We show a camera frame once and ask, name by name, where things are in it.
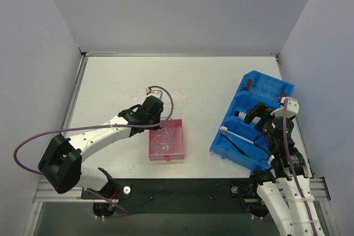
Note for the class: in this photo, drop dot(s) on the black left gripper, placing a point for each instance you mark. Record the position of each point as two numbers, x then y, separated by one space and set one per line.
154 113

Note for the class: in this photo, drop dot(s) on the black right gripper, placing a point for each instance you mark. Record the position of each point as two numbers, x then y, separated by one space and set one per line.
260 113

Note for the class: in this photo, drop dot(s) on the clear plastic cup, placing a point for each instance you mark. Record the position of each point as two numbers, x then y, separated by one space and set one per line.
161 144
168 126

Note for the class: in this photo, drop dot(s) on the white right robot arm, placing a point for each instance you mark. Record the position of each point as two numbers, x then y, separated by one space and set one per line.
285 186

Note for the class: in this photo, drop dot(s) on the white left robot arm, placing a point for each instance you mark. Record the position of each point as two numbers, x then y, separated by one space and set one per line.
62 161

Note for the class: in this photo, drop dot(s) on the black-capped toothpaste tube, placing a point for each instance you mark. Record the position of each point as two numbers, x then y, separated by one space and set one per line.
240 115

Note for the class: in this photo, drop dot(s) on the clear textured glass tray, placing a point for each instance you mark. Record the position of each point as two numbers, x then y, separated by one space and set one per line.
179 98

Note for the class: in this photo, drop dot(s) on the white toothbrush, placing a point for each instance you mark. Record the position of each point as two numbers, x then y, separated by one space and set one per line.
225 130

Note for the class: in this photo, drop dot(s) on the black toothbrush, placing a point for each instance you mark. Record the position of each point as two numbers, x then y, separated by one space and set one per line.
234 145

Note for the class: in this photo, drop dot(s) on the pink plastic drawer box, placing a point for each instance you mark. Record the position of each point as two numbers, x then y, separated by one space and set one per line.
177 150

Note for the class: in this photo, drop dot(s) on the blue plastic bin organizer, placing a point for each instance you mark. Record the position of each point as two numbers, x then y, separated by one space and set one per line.
265 89

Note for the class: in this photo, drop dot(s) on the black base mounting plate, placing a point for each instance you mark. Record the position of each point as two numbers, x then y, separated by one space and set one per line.
179 196

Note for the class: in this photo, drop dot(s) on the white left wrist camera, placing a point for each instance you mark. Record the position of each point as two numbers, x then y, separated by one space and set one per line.
152 92

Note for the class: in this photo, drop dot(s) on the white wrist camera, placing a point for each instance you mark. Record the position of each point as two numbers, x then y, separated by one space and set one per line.
152 92
289 109

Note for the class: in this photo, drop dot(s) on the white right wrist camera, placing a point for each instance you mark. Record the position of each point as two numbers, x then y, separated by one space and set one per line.
289 109

